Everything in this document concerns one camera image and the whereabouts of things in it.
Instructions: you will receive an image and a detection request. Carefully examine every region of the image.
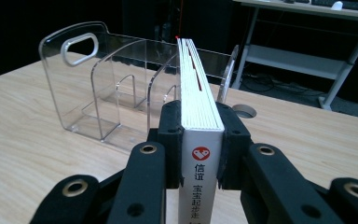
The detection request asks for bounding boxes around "white computer mouse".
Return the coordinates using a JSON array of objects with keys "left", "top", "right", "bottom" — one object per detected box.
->
[{"left": 330, "top": 0, "right": 345, "bottom": 11}]

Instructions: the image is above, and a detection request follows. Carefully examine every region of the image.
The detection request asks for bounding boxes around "white metal desk stand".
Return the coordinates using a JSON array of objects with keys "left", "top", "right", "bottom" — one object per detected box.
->
[{"left": 230, "top": 0, "right": 358, "bottom": 112}]

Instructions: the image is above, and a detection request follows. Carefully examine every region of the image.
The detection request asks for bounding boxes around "black keyboard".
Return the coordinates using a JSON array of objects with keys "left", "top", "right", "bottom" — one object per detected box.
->
[{"left": 310, "top": 0, "right": 358, "bottom": 13}]

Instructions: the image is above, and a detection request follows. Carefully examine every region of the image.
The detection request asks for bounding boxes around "black cable bundle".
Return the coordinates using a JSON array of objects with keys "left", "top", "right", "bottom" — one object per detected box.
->
[{"left": 240, "top": 72, "right": 322, "bottom": 98}]

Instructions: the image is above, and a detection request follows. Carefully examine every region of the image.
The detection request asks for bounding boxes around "grey table cable grommet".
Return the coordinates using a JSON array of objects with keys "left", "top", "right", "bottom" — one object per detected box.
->
[{"left": 231, "top": 104, "right": 258, "bottom": 119}]

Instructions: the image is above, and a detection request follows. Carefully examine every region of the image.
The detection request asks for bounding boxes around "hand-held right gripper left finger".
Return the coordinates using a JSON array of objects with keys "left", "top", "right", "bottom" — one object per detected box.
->
[{"left": 158, "top": 99, "right": 185, "bottom": 189}]

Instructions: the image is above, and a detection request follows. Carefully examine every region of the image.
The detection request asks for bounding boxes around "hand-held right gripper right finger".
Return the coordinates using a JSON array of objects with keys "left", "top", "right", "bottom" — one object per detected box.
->
[{"left": 215, "top": 102, "right": 253, "bottom": 191}]

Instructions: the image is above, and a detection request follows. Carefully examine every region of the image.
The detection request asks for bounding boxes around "white book with green leaf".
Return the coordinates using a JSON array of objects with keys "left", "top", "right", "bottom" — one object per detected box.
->
[{"left": 174, "top": 35, "right": 226, "bottom": 224}]

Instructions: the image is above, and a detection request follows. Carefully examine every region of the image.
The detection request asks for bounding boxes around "clear acrylic book rack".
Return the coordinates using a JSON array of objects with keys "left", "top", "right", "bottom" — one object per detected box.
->
[{"left": 38, "top": 21, "right": 241, "bottom": 154}]

